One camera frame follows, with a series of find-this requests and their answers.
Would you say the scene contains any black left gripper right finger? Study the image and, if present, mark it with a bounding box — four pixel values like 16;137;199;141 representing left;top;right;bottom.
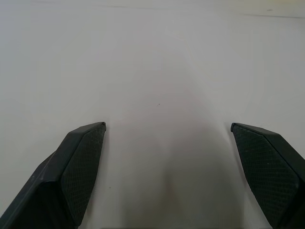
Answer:
230;122;305;229

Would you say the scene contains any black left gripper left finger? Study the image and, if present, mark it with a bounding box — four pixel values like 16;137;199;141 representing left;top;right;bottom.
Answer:
0;122;107;229

